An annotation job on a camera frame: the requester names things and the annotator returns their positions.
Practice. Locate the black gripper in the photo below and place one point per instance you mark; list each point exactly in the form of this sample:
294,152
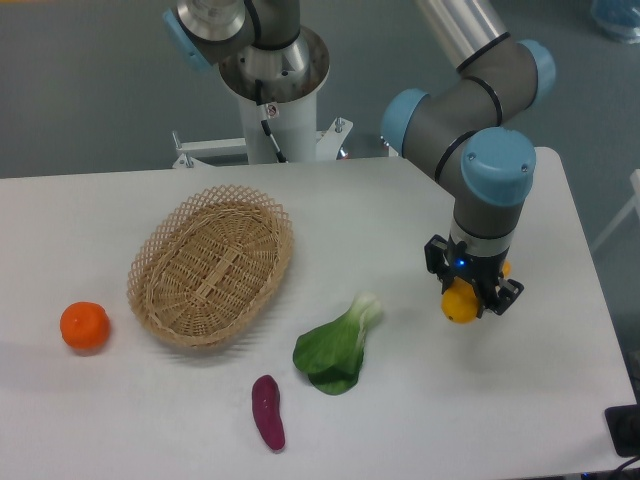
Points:
477,261

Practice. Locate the yellow mango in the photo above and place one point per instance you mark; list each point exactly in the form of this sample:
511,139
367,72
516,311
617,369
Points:
460,302

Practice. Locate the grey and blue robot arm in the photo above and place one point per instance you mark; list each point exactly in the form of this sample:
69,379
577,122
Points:
456,138

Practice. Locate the green bok choy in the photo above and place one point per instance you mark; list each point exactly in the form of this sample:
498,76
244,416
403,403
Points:
332,355

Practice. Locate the black device at table edge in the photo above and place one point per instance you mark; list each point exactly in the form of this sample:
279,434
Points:
623,426

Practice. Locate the purple sweet potato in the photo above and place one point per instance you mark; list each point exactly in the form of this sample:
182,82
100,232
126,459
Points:
265,402

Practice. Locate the woven wicker basket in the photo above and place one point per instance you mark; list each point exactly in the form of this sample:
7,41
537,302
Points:
210,266

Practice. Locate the orange tangerine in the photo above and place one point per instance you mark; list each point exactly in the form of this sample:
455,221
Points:
85,326

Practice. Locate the white frame at right edge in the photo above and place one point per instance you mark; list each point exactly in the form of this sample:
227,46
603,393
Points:
631,206

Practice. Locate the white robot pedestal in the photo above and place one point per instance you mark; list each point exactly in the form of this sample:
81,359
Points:
276,92

